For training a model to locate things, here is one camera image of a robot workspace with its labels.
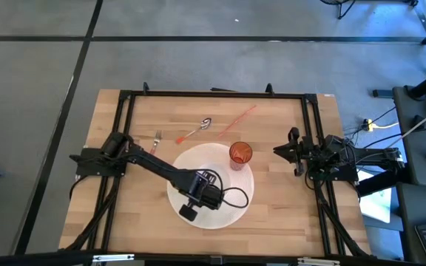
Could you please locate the black floor cable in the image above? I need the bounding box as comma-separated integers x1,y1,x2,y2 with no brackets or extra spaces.
344,106,398,137

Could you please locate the yellow power cable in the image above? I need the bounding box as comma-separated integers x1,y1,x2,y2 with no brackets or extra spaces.
373,121,400,130

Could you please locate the black block on floor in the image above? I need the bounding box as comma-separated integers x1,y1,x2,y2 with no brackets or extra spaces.
372,88,396,100

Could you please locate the silver metal bracket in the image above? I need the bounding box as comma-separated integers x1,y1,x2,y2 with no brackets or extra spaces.
297,256,342,266
92,253,136,264

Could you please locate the white sheet on floor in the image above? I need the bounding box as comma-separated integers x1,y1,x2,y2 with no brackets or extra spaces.
356,168,394,225

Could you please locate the white round plate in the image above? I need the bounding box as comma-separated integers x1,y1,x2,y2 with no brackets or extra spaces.
166,142,256,231

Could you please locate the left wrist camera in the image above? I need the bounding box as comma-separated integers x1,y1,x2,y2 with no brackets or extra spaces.
192,172,209,196

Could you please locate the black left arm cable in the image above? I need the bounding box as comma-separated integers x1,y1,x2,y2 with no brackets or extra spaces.
197,168,250,210

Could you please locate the grey side desk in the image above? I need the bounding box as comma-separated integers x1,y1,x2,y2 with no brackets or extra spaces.
391,84,426,266

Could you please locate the metal spoon with orange handle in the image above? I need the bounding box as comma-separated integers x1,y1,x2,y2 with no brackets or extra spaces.
175,117,213,145

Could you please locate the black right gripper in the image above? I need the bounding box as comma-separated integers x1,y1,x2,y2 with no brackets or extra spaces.
274,126,325,177

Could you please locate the black overhead beam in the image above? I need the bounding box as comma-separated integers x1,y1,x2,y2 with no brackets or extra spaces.
0,249,426,266

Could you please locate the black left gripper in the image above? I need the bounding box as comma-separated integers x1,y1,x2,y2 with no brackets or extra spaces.
178,172,224,223

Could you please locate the orange translucent plastic cup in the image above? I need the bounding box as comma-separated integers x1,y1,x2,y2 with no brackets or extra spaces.
229,141,254,172

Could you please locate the white cable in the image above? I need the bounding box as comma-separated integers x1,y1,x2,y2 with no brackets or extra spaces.
384,102,426,149

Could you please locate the red plastic straw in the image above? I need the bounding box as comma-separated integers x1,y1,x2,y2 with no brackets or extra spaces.
216,105,257,140

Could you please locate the black aluminium table frame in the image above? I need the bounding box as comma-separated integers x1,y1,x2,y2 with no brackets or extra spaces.
59,81,375,260

